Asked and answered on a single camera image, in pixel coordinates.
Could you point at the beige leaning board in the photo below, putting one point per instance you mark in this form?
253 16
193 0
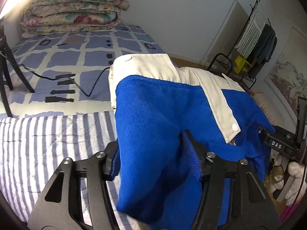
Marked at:
227 28

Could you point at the orange-edged mattress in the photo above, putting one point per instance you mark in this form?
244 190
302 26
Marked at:
263 107

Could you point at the black clothes rack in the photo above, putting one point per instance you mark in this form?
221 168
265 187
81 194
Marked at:
211 64

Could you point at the dark hanging garment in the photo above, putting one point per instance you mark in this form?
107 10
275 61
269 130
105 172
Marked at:
263 43

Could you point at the white striped towel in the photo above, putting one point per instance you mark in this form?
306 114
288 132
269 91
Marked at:
251 31

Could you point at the blue checked bed sheet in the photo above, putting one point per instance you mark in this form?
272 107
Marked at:
60 60

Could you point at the yellow box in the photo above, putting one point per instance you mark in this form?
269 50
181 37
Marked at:
242 64

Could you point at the blue striped blanket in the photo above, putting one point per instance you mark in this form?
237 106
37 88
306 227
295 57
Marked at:
36 148

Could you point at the folded floral quilt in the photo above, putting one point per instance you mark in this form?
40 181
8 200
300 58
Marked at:
72 12

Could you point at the beige and blue work jacket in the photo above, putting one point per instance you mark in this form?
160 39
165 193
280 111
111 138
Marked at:
156 112

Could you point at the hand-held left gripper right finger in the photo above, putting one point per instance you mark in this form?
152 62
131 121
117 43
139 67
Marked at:
191 158

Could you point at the person's right hand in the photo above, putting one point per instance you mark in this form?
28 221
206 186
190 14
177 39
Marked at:
296 175

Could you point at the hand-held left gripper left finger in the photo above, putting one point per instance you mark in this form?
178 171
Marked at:
115 165

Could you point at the landscape wall painting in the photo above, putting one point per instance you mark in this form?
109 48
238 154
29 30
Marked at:
287 81

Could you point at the pink cloth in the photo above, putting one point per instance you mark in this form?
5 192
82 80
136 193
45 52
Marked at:
287 214

